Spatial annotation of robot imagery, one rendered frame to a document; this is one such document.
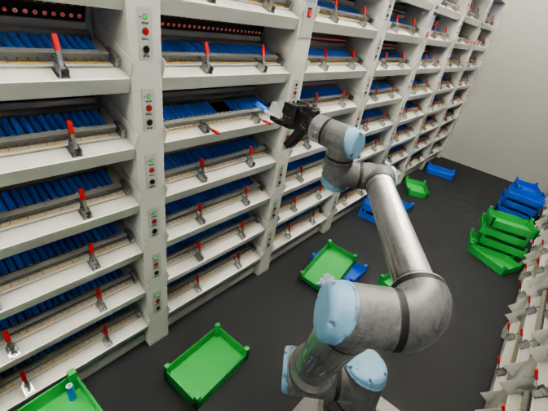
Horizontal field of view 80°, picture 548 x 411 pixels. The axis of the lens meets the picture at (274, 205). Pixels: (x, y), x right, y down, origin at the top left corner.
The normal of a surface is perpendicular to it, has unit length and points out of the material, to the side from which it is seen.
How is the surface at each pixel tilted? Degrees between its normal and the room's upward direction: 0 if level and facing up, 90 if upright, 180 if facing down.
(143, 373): 0
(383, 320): 49
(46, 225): 22
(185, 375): 0
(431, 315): 39
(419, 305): 16
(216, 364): 0
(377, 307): 26
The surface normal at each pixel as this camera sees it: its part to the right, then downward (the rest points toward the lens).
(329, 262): -0.12, -0.66
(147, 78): 0.74, 0.43
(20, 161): 0.41, -0.62
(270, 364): 0.15, -0.85
